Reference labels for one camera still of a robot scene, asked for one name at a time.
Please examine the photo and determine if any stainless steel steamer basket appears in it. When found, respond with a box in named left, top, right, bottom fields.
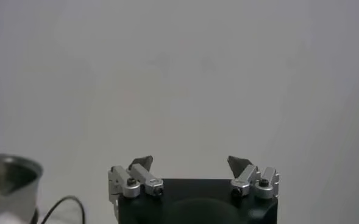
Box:
left=0, top=152, right=43, bottom=223

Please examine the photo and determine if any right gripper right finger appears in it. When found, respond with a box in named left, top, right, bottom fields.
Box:
left=227, top=155, right=280, bottom=200

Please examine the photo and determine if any black cooker power cable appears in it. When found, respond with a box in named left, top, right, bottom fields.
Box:
left=40, top=195, right=86, bottom=224

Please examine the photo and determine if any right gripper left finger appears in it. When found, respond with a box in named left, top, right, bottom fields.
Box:
left=108, top=155, right=165, bottom=203

